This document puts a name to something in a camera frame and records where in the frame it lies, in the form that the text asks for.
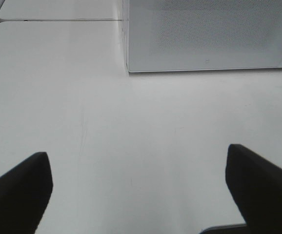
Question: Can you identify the white back table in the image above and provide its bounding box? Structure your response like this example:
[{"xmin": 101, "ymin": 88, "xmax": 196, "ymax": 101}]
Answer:
[{"xmin": 0, "ymin": 0, "xmax": 122, "ymax": 22}]

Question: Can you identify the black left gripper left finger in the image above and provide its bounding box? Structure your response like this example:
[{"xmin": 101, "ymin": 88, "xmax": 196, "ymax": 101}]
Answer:
[{"xmin": 0, "ymin": 152, "xmax": 53, "ymax": 234}]

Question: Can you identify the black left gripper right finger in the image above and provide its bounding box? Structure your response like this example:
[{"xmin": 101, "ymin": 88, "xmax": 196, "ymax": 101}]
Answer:
[{"xmin": 225, "ymin": 144, "xmax": 282, "ymax": 234}]

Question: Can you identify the white microwave door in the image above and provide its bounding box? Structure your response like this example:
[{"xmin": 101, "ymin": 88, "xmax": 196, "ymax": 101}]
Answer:
[{"xmin": 122, "ymin": 0, "xmax": 282, "ymax": 72}]

